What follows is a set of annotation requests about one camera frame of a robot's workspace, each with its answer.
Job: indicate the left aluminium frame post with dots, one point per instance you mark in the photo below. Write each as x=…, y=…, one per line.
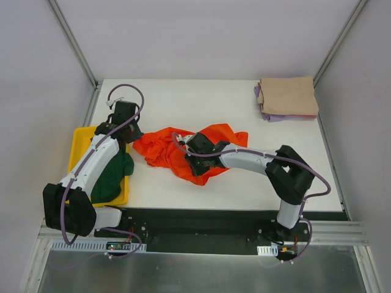
x=72, y=41

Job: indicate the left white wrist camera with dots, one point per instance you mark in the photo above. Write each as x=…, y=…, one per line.
x=111, y=103

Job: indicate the aluminium frame post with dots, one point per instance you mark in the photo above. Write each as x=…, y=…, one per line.
x=72, y=41
x=341, y=37

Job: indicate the right aluminium frame post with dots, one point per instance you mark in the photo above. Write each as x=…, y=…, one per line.
x=341, y=37

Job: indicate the folded lavender t-shirt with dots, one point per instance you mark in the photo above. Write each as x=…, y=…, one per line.
x=265, y=116

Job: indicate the left white cable duct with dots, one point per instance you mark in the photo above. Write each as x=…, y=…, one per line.
x=99, y=246

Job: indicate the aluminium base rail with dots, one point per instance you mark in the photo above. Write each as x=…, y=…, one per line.
x=324, y=233

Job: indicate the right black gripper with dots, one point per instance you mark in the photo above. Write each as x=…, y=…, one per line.
x=195, y=165

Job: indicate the right white cable duct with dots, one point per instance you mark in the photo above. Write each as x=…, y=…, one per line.
x=271, y=250

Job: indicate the folded tan t-shirt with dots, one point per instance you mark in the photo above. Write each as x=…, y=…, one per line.
x=288, y=96

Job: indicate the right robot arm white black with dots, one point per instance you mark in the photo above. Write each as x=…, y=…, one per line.
x=284, y=168

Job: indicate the orange t-shirt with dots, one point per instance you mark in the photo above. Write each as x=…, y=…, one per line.
x=158, y=150

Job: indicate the white cable duct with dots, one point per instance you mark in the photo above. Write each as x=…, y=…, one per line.
x=99, y=246
x=271, y=250

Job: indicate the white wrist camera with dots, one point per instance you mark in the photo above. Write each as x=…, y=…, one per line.
x=111, y=103
x=183, y=140

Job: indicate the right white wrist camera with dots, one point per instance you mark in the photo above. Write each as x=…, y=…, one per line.
x=183, y=140

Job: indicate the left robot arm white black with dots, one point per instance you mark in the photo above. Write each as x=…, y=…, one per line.
x=67, y=204

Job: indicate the green t-shirt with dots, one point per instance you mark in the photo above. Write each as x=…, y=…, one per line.
x=107, y=187

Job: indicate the folded pink t-shirt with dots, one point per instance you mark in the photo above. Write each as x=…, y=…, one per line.
x=309, y=117

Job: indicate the yellow plastic bin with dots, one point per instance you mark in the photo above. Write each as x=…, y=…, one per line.
x=80, y=144

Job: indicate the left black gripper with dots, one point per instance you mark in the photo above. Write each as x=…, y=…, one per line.
x=131, y=134

